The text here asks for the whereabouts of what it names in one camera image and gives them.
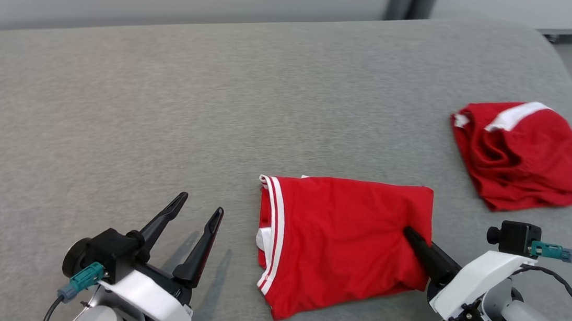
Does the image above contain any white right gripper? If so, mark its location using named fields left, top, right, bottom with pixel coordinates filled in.
left=395, top=227, right=540, bottom=321

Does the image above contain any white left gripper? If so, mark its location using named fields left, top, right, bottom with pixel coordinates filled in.
left=94, top=184, right=226, bottom=321

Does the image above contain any red Bulls basketball jersey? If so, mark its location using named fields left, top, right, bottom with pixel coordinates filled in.
left=246, top=170, right=438, bottom=321

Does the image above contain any red shorts white trim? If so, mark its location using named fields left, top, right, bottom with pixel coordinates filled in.
left=442, top=94, right=572, bottom=219

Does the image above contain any grey partition foot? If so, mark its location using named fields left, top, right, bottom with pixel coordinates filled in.
left=410, top=0, right=438, bottom=22
left=385, top=0, right=412, bottom=22

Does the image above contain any teal left camera connector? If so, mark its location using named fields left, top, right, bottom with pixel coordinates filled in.
left=56, top=258, right=107, bottom=307

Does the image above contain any teal camera connector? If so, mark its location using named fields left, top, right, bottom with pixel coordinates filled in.
left=530, top=240, right=572, bottom=264
left=56, top=258, right=107, bottom=307

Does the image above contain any teal right camera connector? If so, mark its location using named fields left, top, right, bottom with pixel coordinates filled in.
left=530, top=240, right=572, bottom=264

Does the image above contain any black left camera cable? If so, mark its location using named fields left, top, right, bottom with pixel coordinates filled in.
left=42, top=294, right=66, bottom=321

